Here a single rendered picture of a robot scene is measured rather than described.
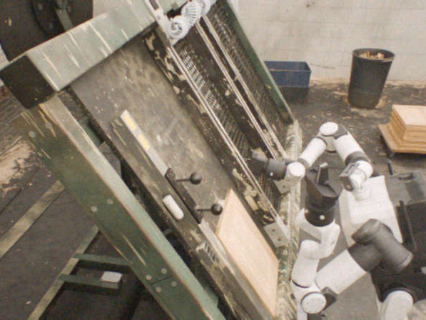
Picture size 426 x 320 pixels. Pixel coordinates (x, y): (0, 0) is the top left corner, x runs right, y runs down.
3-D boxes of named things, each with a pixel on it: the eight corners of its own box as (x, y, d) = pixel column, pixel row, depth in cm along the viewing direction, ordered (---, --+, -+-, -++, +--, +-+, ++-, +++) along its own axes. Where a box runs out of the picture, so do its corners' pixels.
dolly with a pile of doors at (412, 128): (443, 163, 468) (455, 127, 448) (387, 161, 470) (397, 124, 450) (422, 137, 522) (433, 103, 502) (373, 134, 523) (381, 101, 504)
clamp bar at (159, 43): (275, 250, 206) (325, 233, 196) (120, 11, 166) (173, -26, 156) (277, 236, 214) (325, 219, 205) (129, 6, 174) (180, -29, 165)
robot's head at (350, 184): (370, 180, 161) (362, 162, 159) (359, 194, 156) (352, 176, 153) (354, 181, 166) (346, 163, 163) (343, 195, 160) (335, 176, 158)
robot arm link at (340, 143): (341, 116, 204) (362, 143, 187) (347, 136, 212) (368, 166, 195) (317, 126, 205) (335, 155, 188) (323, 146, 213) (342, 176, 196)
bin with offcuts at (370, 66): (387, 111, 586) (401, 59, 554) (345, 108, 588) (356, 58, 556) (378, 96, 630) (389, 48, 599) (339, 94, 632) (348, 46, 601)
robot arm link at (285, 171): (271, 183, 200) (296, 190, 200) (276, 172, 191) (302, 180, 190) (276, 161, 205) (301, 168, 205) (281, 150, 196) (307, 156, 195)
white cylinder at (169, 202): (160, 202, 138) (175, 221, 141) (168, 198, 137) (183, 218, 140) (163, 196, 141) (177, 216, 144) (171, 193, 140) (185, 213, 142)
